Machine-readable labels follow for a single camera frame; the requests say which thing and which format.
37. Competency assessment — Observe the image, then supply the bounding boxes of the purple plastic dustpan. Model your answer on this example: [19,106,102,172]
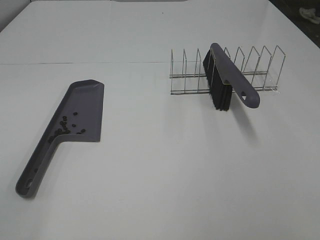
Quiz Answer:
[15,79,105,199]

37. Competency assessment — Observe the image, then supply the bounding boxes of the white shoe in background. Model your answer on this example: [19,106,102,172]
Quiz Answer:
[298,7,320,25]

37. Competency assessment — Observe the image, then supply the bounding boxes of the pile of coffee beans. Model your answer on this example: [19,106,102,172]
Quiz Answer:
[47,115,87,144]

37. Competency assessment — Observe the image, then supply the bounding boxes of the purple hand brush black bristles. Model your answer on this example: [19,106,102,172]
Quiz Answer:
[202,43,260,111]

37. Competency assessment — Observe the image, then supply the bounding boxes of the chrome wire dish rack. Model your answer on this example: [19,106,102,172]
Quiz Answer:
[169,45,287,95]

